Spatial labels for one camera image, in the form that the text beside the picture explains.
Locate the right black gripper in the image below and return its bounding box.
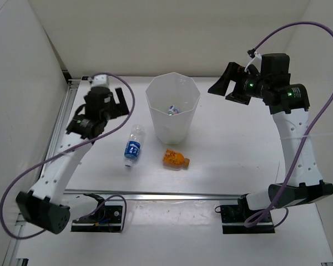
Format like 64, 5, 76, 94
208, 63, 270, 105

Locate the blue label clear bottle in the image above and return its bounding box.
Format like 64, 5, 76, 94
124, 125, 145, 168

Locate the white label clear bottle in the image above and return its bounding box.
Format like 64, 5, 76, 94
167, 105, 180, 115

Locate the orange juice bottle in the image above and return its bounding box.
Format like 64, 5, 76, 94
163, 149, 190, 168

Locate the clear unlabelled plastic bottle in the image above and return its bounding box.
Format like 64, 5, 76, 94
177, 76, 190, 86

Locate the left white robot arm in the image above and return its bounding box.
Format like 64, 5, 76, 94
16, 85, 130, 234

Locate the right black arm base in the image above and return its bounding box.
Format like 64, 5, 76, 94
214, 199, 275, 234

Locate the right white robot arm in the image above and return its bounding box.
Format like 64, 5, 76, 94
208, 62, 333, 223

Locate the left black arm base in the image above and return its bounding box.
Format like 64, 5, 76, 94
70, 193, 127, 233

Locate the white faceted plastic bin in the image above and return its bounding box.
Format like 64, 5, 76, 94
145, 72, 200, 144

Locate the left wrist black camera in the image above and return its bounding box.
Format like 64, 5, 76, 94
84, 86, 112, 120

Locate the wrist black camera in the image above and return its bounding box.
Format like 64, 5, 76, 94
260, 53, 291, 85
84, 86, 112, 120

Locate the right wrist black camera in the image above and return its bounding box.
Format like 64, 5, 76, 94
260, 53, 291, 85

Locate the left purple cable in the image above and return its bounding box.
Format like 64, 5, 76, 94
0, 73, 136, 239

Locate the aluminium front rail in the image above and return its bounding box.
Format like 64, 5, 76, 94
58, 190, 241, 201

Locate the aluminium left frame rail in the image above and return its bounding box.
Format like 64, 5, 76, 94
2, 69, 72, 265

